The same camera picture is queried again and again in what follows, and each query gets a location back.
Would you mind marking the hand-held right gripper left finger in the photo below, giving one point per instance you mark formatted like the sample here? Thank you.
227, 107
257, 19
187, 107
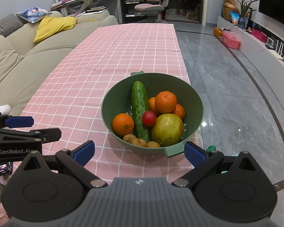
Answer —
84, 152

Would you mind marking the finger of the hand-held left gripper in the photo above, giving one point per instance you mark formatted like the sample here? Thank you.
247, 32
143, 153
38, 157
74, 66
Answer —
49, 133
19, 121

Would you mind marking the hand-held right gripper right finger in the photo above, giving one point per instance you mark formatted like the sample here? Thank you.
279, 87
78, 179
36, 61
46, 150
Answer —
195, 153

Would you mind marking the yellow-green pear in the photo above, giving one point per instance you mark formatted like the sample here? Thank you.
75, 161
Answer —
168, 130

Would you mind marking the brown longan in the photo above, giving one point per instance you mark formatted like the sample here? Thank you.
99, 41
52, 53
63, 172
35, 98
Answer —
139, 142
129, 138
153, 144

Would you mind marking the orange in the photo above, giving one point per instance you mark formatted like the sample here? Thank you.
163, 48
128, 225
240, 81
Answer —
165, 102
123, 124
179, 112
152, 104

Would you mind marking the red cherry tomato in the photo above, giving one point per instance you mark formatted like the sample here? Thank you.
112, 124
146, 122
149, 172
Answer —
149, 118

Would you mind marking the green colander bowl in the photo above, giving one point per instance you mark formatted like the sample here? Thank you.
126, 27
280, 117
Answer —
120, 92

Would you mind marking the green cucumber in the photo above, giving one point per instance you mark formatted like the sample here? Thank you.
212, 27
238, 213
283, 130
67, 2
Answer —
139, 99

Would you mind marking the black smartphone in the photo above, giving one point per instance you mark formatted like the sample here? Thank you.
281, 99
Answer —
5, 168

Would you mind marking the small green object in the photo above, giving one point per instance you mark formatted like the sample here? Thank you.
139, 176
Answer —
211, 148

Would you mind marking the white plush object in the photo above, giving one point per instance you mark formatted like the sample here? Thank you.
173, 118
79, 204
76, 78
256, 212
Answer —
1, 109

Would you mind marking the beige sofa cushion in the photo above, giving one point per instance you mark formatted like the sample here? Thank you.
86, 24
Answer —
4, 63

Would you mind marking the beige sofa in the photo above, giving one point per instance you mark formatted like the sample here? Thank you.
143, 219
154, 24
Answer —
61, 54

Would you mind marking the yellow pillow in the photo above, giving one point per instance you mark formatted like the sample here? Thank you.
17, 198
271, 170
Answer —
53, 28

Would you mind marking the pink checkered tablecloth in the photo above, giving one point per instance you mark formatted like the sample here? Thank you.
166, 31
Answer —
108, 52

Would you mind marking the blue printed cushion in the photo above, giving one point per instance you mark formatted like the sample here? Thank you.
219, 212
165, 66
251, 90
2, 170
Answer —
34, 14

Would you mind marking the pink storage box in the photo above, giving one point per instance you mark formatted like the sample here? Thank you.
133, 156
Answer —
231, 40

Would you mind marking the white media cabinet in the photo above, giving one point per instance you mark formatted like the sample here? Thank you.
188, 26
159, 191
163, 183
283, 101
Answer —
262, 52

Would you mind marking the orange box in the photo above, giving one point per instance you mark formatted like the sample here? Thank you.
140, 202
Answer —
218, 32

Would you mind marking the book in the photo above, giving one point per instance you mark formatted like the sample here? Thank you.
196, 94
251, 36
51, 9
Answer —
97, 9

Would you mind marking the white router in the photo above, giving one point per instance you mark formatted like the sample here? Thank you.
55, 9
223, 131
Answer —
281, 50

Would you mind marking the magenta box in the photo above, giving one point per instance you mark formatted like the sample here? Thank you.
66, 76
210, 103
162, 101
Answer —
259, 35

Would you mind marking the blue snack bag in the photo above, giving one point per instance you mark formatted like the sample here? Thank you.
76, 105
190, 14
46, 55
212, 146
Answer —
234, 18

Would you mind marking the gold vase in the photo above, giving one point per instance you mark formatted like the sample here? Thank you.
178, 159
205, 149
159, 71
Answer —
230, 10

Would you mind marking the green potted plant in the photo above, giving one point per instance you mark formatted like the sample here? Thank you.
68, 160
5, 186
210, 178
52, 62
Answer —
246, 9

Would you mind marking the pink office chair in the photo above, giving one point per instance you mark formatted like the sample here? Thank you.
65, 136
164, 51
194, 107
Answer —
151, 6

